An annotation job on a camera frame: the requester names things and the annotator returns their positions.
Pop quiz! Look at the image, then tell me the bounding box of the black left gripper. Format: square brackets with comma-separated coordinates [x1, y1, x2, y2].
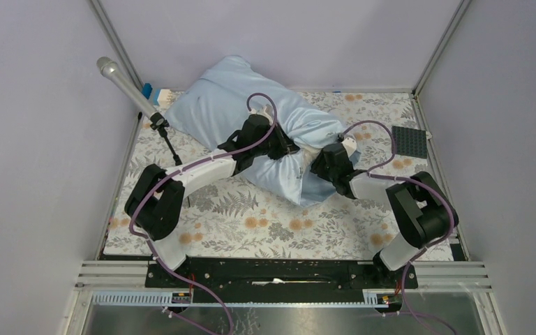
[251, 121, 299, 160]

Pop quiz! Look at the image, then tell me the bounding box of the light blue pillowcase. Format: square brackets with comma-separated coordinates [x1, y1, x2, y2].
[165, 56, 360, 207]

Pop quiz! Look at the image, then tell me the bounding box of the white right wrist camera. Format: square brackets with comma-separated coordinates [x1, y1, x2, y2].
[338, 134, 357, 157]

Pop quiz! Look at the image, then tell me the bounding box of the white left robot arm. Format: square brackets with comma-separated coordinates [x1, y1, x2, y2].
[124, 114, 300, 287]

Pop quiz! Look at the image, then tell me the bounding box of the cream white pillow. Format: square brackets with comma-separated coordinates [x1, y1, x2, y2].
[293, 146, 321, 179]

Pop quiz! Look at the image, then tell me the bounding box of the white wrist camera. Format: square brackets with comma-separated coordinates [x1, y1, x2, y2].
[256, 105, 274, 123]
[338, 134, 357, 157]

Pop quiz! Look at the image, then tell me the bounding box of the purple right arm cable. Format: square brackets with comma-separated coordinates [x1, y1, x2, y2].
[339, 120, 459, 335]

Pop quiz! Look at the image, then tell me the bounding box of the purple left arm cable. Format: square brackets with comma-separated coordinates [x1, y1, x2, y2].
[128, 92, 279, 335]

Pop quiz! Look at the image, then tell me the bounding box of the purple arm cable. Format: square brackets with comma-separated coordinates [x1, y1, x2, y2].
[128, 92, 279, 335]
[339, 120, 459, 335]

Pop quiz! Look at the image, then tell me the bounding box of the white slotted cable duct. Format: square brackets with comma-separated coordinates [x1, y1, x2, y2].
[91, 290, 389, 308]

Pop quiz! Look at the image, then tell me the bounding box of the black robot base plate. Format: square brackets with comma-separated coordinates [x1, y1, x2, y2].
[145, 257, 418, 298]

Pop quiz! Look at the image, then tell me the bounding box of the floral patterned table mat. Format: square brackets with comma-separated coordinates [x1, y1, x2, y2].
[103, 90, 454, 261]

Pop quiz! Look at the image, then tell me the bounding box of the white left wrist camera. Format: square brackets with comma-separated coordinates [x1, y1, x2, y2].
[256, 105, 274, 123]

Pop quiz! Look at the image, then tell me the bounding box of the silver microphone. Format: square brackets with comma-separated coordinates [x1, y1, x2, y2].
[96, 57, 158, 121]

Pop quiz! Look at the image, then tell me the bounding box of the blue and white block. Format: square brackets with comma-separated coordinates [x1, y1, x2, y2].
[142, 83, 175, 108]

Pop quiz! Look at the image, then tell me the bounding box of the dark grey studded baseplate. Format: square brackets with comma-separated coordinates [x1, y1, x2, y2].
[392, 126, 428, 159]

